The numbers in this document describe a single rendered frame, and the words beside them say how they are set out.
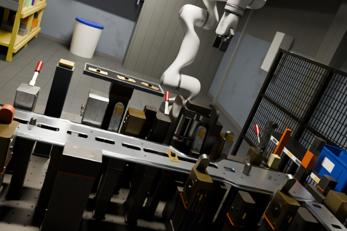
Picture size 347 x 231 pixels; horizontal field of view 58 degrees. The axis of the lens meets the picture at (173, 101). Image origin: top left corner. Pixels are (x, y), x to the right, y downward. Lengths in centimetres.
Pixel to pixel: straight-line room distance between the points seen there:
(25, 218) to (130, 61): 593
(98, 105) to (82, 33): 548
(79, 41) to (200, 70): 272
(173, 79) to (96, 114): 57
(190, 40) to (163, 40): 523
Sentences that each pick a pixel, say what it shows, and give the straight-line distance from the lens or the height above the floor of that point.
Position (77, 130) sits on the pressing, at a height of 100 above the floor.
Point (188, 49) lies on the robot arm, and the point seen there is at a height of 136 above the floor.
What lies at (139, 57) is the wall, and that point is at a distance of 696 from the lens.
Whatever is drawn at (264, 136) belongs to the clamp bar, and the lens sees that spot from 154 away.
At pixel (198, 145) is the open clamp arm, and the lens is 141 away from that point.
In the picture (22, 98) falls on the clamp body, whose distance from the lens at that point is 130.
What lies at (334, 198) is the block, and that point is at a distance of 154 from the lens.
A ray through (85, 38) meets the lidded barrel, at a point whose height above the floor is 39.
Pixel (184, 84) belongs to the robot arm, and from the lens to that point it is 172.
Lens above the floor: 152
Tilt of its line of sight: 15 degrees down
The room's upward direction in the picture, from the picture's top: 21 degrees clockwise
